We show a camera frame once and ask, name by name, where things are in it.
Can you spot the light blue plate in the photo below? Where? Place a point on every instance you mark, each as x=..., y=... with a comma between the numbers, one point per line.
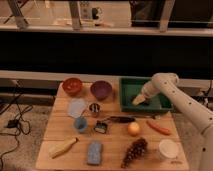
x=76, y=107

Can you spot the blue cup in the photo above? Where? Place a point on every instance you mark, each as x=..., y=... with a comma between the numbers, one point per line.
x=80, y=124

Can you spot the small metal cup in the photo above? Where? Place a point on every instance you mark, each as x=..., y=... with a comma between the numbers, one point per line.
x=94, y=108

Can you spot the orange fruit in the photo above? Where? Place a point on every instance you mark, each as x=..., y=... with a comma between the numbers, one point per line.
x=133, y=129

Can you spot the black handled tool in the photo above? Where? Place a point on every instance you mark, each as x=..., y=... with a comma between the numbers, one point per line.
x=119, y=119

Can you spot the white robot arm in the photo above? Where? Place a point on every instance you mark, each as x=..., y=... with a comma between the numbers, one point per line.
x=200, y=116

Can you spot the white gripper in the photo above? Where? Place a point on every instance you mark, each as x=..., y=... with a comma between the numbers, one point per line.
x=149, y=90

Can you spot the white bowl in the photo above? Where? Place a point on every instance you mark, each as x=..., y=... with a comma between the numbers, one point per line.
x=167, y=149

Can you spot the wooden table board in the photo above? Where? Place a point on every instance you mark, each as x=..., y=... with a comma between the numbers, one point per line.
x=115, y=142

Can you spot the red bowl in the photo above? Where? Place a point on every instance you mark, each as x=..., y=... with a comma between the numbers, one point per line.
x=72, y=86

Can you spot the orange carrot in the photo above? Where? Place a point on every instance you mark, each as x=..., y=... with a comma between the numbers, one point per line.
x=158, y=128

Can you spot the brown grape bunch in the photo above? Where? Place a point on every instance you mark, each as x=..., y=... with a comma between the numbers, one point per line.
x=136, y=150

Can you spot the black binder clip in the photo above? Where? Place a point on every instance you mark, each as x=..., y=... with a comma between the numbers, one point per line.
x=100, y=127

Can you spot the purple bowl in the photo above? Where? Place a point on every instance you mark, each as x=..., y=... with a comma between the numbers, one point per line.
x=101, y=89

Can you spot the blue sponge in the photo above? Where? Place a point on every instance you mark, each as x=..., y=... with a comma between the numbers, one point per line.
x=94, y=153

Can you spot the green plastic tray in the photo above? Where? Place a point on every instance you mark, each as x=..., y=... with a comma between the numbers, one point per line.
x=129, y=89

